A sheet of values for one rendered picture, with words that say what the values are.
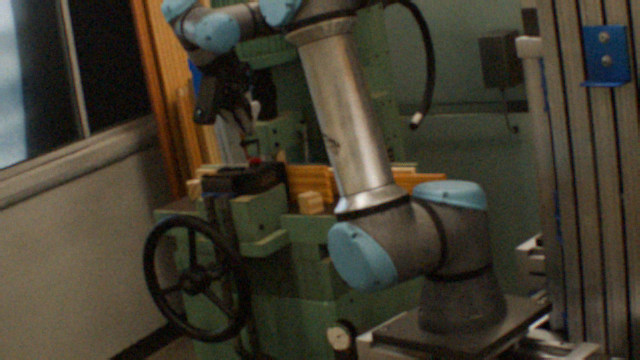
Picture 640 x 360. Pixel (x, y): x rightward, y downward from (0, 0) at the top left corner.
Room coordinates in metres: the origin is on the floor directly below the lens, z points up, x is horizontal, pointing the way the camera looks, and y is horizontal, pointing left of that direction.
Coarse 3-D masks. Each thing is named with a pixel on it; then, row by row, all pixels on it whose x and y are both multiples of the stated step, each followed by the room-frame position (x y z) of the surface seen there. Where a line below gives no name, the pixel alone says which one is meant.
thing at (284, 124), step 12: (264, 120) 2.29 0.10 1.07; (276, 120) 2.26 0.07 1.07; (288, 120) 2.29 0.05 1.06; (300, 120) 2.33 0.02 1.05; (264, 132) 2.23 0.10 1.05; (276, 132) 2.24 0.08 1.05; (288, 132) 2.29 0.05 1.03; (300, 132) 2.32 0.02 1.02; (252, 144) 2.26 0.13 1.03; (264, 144) 2.24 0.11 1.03; (276, 144) 2.24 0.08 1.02; (288, 144) 2.28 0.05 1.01; (276, 156) 2.28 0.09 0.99
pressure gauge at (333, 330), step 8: (336, 320) 1.97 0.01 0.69; (344, 320) 1.96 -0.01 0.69; (328, 328) 1.96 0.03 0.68; (336, 328) 1.95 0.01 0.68; (344, 328) 1.94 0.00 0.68; (352, 328) 1.95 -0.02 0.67; (328, 336) 1.97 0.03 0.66; (336, 336) 1.95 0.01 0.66; (344, 336) 1.94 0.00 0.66; (352, 336) 1.94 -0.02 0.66; (336, 344) 1.96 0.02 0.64; (344, 344) 1.95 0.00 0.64
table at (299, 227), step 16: (160, 208) 2.31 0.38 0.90; (176, 208) 2.29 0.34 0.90; (192, 208) 2.27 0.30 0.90; (288, 208) 2.13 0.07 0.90; (288, 224) 2.08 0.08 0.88; (304, 224) 2.05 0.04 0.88; (320, 224) 2.03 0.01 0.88; (208, 240) 2.08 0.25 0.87; (272, 240) 2.03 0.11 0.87; (288, 240) 2.07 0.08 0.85; (304, 240) 2.06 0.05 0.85; (320, 240) 2.03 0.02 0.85; (256, 256) 2.01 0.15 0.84
